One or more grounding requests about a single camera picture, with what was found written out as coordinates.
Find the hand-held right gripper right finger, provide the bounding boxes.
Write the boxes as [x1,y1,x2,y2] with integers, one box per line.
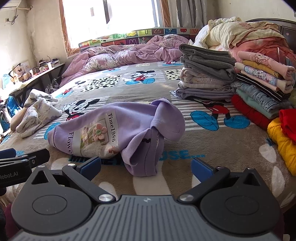
[177,158,264,205]

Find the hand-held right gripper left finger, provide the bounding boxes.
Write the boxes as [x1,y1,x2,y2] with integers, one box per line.
[30,156,116,205]

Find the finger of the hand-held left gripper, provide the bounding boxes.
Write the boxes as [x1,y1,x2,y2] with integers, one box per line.
[0,149,17,160]
[28,148,51,169]

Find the purple sweatshirt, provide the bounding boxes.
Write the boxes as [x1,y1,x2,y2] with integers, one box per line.
[49,98,186,177]

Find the stack of colourful folded clothes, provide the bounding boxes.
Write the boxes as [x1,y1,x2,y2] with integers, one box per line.
[231,51,296,131]

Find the white floral pajamas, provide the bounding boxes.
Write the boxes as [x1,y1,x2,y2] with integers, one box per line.
[10,89,63,138]

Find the blue bag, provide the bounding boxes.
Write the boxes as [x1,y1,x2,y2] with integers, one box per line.
[5,95,23,117]

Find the grey plastic bag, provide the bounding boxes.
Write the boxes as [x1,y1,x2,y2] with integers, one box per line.
[45,77,62,94]

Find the dark desk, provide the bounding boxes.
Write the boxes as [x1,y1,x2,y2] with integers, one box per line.
[9,62,66,105]

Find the black desk lamp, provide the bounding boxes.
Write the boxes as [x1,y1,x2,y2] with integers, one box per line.
[8,62,23,84]

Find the yellow garment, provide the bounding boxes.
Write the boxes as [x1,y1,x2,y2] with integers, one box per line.
[267,117,296,177]

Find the cartoon mouse printed blanket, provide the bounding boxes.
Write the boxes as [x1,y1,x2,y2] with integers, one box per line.
[0,61,296,210]

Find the red garment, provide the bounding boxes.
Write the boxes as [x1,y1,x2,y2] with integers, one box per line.
[279,108,296,143]

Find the grey folded pants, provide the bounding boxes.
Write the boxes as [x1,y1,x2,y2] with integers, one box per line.
[179,44,238,83]

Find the pink floral duvet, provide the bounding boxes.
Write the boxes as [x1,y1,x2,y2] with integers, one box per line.
[60,34,195,81]

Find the white quilted blanket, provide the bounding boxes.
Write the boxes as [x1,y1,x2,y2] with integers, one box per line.
[188,23,223,50]

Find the colourful alphabet play mat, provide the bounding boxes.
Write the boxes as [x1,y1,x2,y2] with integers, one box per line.
[78,27,202,51]

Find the pink quilt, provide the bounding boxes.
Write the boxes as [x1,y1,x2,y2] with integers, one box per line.
[228,35,296,68]

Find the cream quilt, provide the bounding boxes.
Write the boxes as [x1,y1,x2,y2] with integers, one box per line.
[203,16,285,49]

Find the window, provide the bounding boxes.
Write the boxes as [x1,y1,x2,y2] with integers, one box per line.
[58,0,172,56]

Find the white air conditioner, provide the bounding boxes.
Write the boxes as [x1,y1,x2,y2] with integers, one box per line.
[0,0,24,11]

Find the grey curtain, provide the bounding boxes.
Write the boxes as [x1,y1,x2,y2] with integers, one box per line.
[175,0,220,30]

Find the dark wooden headboard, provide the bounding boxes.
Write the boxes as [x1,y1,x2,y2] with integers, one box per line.
[245,19,296,54]

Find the black wall cable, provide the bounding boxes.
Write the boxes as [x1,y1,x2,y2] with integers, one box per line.
[9,6,33,24]

